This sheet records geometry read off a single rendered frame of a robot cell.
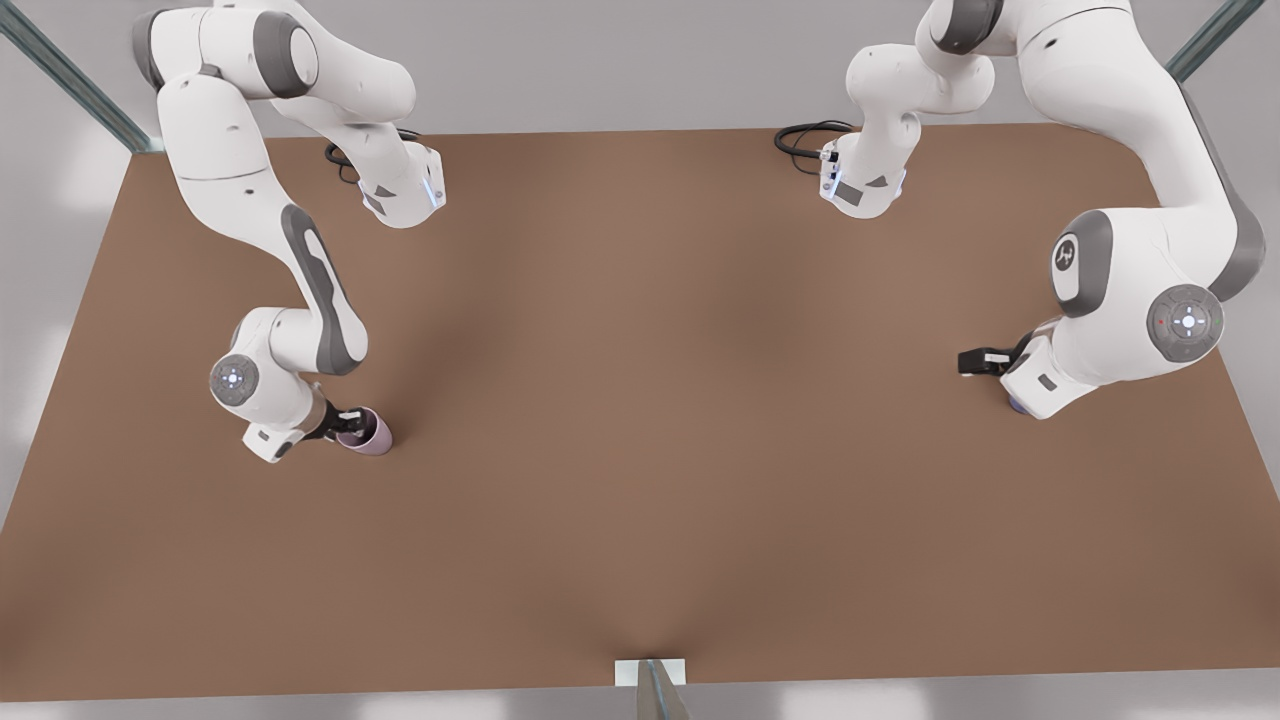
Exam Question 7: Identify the pink cup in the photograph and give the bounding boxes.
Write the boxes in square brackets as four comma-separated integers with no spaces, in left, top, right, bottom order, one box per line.
[335,405,394,458]

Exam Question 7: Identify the black cable loop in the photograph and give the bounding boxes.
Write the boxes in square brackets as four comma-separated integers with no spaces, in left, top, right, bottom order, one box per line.
[324,127,423,186]
[773,120,857,161]

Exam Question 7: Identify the white post foot plate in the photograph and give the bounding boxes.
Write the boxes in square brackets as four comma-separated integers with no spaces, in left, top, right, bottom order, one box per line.
[613,659,689,688]

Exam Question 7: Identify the silver frame post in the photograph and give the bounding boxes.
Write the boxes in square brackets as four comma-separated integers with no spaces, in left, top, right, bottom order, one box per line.
[0,0,164,154]
[1163,0,1267,84]
[636,658,692,720]

